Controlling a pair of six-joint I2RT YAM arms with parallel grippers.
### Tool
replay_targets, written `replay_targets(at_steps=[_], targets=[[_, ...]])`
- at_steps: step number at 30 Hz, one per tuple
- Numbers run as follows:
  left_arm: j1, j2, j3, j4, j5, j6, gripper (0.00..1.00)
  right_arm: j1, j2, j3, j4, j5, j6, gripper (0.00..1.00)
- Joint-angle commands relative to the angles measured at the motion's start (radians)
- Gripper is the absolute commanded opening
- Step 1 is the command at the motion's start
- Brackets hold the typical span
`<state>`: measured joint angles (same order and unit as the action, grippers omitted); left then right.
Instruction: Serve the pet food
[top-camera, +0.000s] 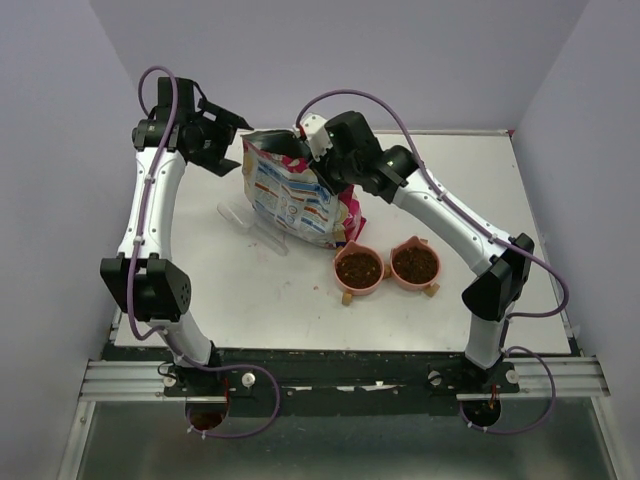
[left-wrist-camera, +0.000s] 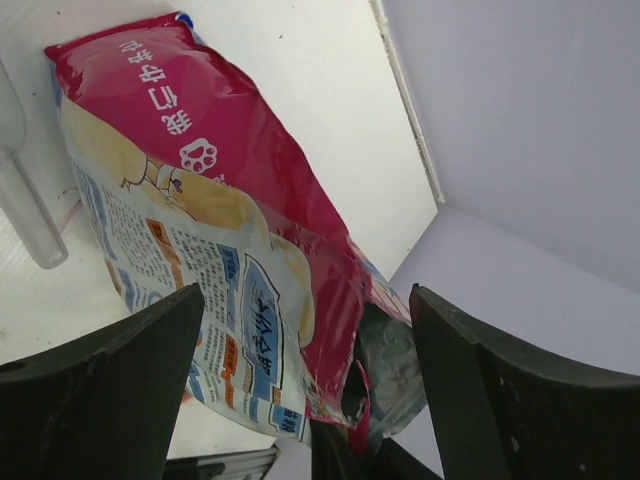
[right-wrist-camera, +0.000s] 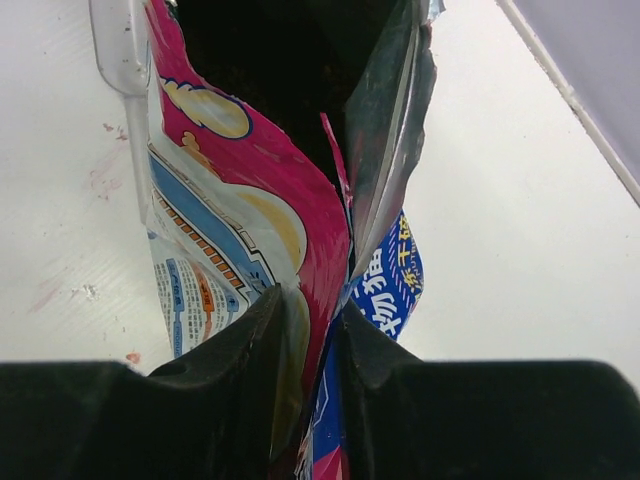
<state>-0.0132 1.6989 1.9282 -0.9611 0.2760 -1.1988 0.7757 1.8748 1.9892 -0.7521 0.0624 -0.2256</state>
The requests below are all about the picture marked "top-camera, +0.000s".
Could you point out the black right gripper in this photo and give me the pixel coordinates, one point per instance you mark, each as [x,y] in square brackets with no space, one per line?
[321,178]

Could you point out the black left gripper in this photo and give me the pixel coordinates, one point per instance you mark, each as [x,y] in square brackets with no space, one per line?
[224,124]

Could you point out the pet food bag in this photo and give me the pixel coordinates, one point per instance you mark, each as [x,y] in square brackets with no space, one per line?
[284,191]

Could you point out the clear plastic scoop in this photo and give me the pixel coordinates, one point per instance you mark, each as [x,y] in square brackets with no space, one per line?
[246,221]

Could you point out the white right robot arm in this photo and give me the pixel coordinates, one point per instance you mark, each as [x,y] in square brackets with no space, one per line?
[346,153]

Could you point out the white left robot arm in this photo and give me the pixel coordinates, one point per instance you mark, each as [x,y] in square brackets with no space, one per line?
[147,286]

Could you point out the pink left pet bowl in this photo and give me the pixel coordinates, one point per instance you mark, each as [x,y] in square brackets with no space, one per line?
[358,270]

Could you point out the pink pet bowl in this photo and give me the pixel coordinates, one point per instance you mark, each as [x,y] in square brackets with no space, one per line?
[415,266]
[358,270]

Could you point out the brown pet food kibble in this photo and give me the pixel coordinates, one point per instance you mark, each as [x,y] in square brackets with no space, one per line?
[414,265]

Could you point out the pink right pet bowl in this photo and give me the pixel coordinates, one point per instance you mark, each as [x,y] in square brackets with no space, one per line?
[415,266]

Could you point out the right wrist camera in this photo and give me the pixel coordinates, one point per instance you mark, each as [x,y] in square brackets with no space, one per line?
[314,135]

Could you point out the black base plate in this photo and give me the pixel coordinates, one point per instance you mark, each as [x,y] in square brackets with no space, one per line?
[255,383]

